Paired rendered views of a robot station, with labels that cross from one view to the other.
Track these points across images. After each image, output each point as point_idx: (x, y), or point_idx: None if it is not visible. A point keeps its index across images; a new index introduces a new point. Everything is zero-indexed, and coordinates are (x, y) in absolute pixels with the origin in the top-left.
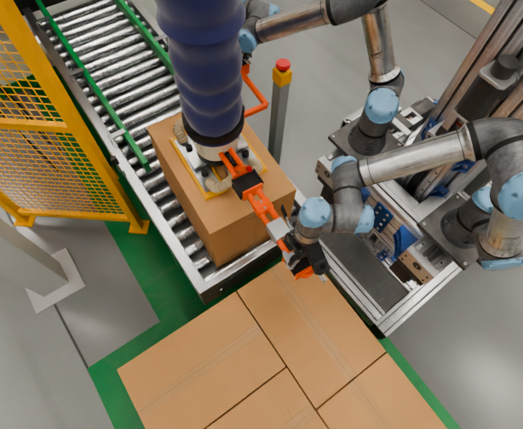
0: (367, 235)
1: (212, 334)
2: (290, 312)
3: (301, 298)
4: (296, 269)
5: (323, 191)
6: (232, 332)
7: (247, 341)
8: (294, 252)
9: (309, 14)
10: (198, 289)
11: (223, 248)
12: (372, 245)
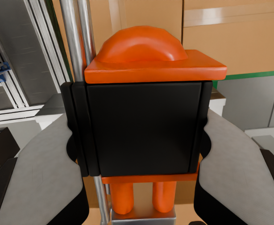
0: None
1: (236, 45)
2: (135, 15)
3: (110, 27)
4: (197, 102)
5: (10, 158)
6: (215, 34)
7: (209, 11)
8: (151, 172)
9: None
10: (223, 103)
11: None
12: None
